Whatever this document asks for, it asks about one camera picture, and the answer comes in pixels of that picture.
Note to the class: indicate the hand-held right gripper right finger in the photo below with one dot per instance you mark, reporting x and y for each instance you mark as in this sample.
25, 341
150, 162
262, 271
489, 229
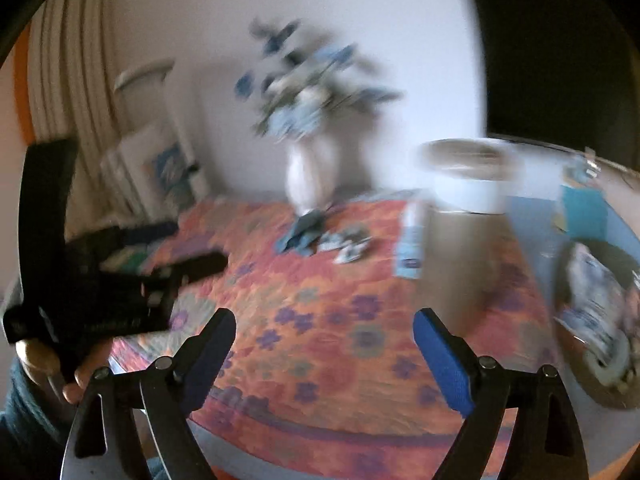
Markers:
445, 360

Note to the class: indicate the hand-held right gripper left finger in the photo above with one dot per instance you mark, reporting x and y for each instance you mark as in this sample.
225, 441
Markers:
210, 360

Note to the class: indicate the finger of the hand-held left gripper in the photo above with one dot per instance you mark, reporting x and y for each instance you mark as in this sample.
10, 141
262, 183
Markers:
145, 233
197, 263

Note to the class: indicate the dark round basket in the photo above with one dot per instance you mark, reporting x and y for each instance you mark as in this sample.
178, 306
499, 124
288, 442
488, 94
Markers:
600, 385

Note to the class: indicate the person's left forearm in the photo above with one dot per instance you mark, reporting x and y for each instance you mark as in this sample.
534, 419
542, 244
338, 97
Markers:
25, 425

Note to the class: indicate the person's left hand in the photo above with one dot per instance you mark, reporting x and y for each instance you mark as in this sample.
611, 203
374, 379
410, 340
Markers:
40, 362

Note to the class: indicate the green mesh object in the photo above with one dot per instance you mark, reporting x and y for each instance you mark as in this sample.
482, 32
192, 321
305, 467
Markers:
125, 261

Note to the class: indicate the blue knotted cloth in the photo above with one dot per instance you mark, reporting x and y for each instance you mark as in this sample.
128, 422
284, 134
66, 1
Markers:
302, 232

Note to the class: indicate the light blue packet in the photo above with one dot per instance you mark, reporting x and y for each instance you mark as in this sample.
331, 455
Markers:
412, 245

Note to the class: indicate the floral woven blanket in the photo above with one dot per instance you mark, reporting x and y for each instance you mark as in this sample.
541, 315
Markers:
325, 320

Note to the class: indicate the white ribbed vase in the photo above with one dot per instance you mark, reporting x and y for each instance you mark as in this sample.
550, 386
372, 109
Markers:
315, 175

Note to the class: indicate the blue and white snack packet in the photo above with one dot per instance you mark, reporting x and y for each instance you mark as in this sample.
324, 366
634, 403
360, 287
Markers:
350, 246

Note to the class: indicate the white container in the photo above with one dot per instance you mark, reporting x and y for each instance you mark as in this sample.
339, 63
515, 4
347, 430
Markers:
145, 80

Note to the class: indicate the white ribbed curtain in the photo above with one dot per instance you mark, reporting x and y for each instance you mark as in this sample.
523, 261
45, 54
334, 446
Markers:
75, 70

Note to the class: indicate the beige bin with white rim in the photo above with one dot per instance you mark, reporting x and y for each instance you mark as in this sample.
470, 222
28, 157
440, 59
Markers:
470, 180

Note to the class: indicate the teal book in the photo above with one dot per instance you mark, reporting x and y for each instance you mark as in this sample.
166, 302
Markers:
582, 210

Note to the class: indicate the blue artificial flowers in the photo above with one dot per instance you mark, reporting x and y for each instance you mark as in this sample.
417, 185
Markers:
310, 80

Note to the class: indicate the black television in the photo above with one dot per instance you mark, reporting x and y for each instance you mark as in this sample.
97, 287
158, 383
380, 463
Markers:
560, 45

